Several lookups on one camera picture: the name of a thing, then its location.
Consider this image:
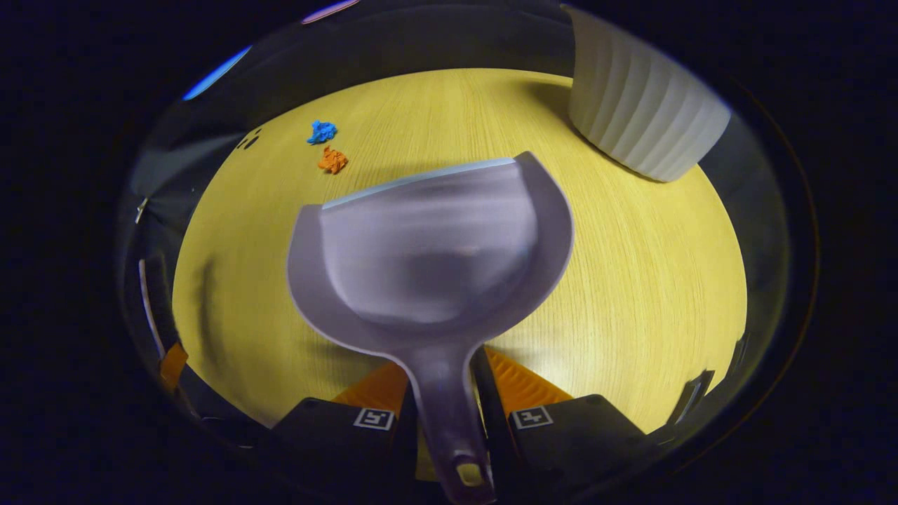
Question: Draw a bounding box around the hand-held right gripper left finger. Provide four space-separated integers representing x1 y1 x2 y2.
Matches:
270 361 422 493

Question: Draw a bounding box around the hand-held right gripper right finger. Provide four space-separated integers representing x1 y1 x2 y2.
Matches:
474 346 674 496

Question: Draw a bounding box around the pink dustpan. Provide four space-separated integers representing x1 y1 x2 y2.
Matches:
286 151 575 505

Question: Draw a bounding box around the orange paper trash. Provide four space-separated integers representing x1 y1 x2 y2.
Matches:
317 146 349 175

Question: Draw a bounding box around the white ribbed garbage bin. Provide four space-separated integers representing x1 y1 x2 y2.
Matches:
567 6 732 183

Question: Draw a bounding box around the wooden desktop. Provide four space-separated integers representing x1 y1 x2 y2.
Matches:
172 68 749 485

